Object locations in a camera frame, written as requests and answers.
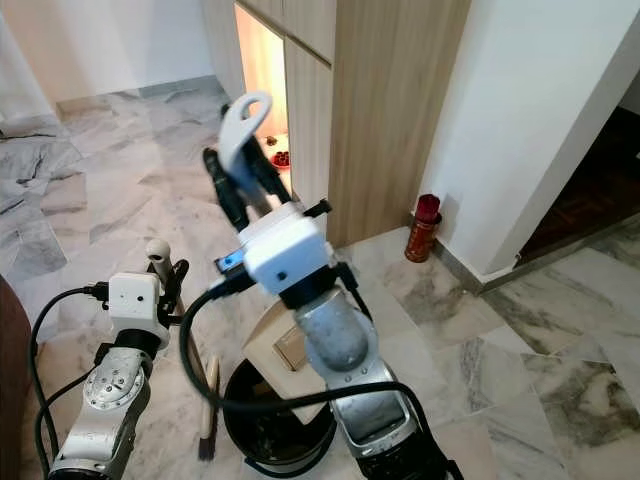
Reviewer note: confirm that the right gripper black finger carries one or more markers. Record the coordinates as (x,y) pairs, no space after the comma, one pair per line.
(226,190)
(265,178)

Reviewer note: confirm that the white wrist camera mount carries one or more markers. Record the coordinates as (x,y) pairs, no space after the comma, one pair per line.
(285,245)
(133,302)

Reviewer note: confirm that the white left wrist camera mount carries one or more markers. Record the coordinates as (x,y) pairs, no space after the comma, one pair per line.
(133,302)

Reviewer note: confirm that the light wooden cabinet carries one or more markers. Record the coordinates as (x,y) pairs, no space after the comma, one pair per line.
(390,100)

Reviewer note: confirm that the black round bin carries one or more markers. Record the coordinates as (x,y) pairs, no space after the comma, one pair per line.
(275,440)

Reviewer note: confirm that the red round bowl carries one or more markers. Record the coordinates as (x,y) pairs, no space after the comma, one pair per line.
(280,159)

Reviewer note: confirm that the brown cardboard box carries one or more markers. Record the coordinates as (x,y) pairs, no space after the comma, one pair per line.
(293,348)

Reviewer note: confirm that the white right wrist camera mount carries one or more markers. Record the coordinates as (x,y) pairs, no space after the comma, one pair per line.
(285,245)

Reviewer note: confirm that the brown sofa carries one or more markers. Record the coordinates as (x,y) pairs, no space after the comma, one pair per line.
(12,390)

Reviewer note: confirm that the red spray can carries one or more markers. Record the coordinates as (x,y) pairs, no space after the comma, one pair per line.
(423,230)

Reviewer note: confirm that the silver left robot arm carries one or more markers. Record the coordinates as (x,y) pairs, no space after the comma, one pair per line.
(108,392)

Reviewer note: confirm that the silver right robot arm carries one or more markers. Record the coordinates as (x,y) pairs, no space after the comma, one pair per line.
(335,335)

